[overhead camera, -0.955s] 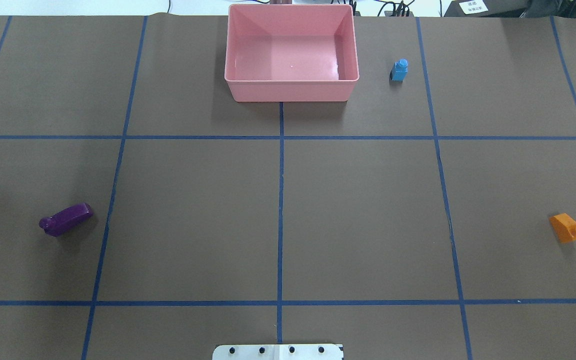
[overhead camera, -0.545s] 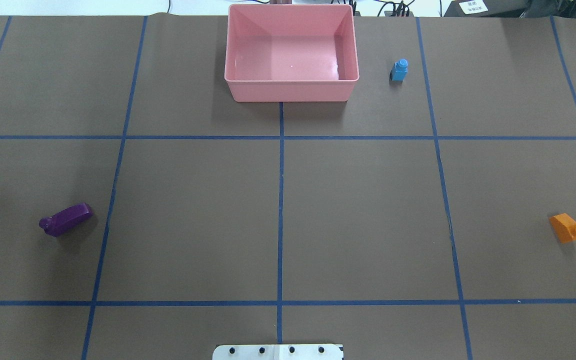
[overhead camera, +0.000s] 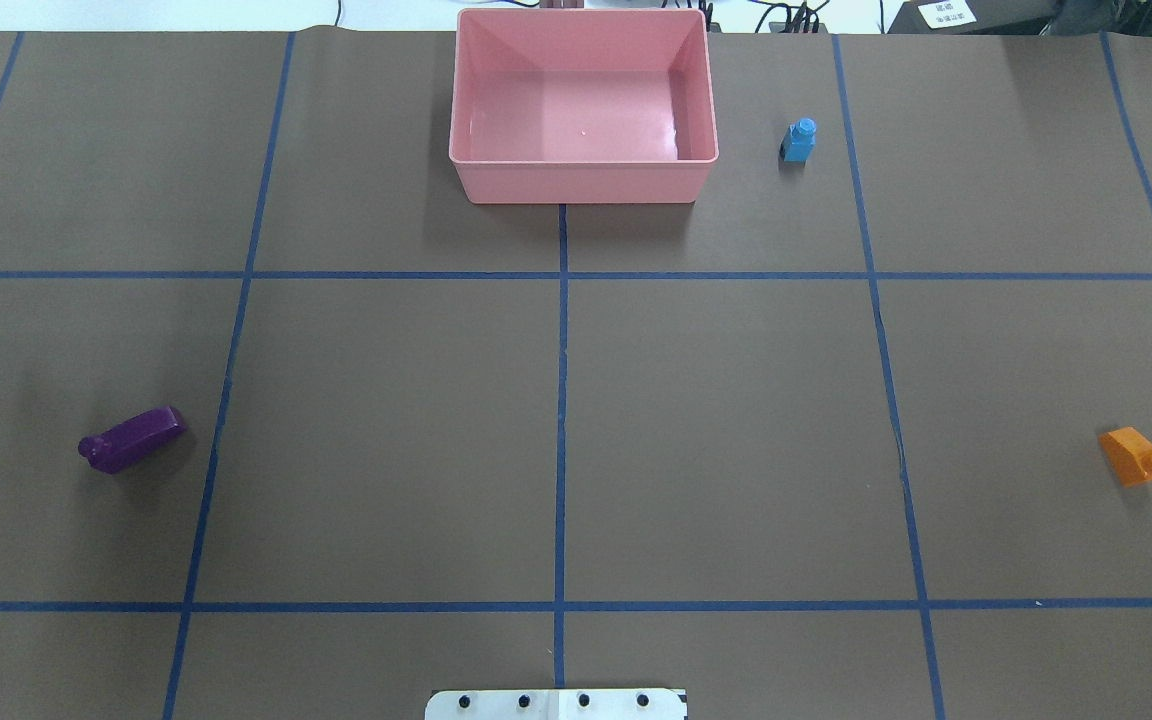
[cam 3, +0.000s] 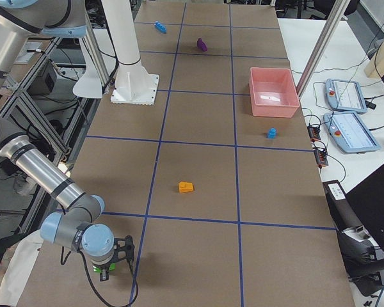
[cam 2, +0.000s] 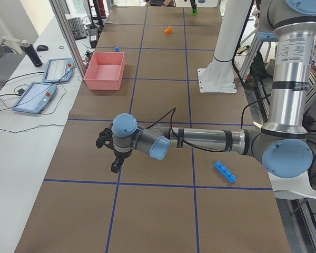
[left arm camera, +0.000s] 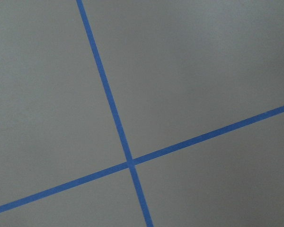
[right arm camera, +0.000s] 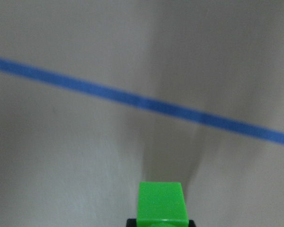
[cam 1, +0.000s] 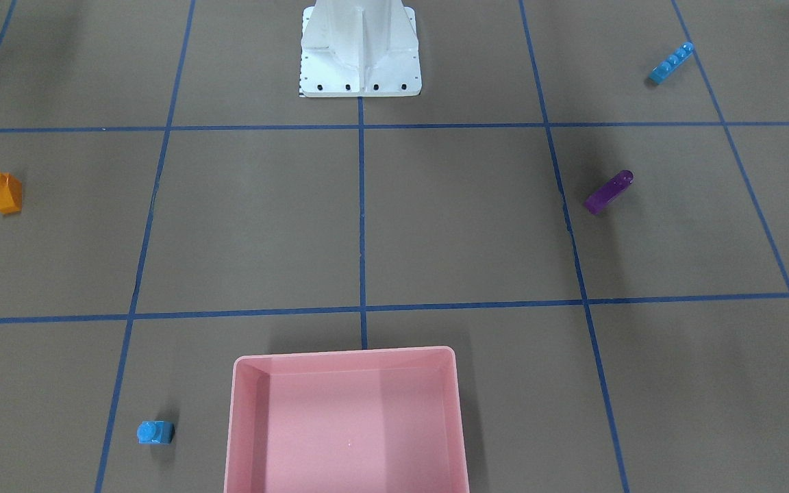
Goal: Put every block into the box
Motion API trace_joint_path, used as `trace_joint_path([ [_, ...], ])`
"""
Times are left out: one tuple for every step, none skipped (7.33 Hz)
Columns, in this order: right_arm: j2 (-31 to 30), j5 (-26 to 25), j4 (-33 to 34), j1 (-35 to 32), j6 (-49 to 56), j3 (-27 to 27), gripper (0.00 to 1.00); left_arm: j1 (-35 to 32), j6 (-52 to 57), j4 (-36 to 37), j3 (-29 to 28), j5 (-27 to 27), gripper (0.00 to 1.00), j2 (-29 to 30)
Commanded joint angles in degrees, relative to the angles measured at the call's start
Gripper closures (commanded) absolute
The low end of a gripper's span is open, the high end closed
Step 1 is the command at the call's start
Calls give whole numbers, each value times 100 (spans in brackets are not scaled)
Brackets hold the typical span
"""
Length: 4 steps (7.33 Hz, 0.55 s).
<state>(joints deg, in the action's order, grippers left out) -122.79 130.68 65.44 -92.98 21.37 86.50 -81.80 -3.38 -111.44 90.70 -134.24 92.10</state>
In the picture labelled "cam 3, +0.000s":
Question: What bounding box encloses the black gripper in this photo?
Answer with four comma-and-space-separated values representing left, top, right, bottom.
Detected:
100, 235, 134, 281

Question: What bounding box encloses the green block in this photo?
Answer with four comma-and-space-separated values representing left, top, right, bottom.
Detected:
92, 264, 116, 273

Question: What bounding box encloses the orange block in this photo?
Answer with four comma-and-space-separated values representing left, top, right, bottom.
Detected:
178, 181, 195, 193

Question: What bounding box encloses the long blue block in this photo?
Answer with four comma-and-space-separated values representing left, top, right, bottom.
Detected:
154, 21, 167, 34

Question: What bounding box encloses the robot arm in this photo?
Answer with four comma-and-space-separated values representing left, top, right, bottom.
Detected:
0, 1, 86, 89
0, 117, 134, 281

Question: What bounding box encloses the black power adapter box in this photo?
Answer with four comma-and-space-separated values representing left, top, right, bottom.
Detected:
328, 182, 346, 201

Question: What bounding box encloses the pink plastic box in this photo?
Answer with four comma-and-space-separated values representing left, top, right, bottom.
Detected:
248, 67, 300, 118

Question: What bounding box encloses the small blue block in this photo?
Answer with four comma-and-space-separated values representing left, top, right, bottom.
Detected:
267, 127, 277, 139

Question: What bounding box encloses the purple block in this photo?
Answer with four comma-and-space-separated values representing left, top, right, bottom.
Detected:
196, 38, 208, 52

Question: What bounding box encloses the black power strip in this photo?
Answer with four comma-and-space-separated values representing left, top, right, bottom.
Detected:
307, 125, 321, 142

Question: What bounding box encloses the black laptop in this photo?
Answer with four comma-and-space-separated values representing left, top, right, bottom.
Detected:
346, 163, 384, 249

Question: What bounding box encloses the lower teach pendant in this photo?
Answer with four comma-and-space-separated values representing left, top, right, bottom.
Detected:
323, 111, 381, 154

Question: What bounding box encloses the teach pendant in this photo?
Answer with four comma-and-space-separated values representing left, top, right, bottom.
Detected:
323, 111, 381, 154
324, 79, 367, 114

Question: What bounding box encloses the upper teach pendant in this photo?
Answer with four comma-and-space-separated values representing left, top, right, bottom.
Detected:
324, 79, 367, 114

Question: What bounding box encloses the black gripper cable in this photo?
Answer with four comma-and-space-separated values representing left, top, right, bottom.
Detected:
60, 246, 139, 307

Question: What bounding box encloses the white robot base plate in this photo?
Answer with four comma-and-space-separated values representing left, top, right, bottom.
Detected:
111, 73, 159, 106

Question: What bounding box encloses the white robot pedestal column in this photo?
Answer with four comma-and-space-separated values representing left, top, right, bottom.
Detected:
102, 0, 140, 66

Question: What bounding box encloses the aluminium frame post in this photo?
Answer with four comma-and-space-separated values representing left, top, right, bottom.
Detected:
296, 0, 350, 98

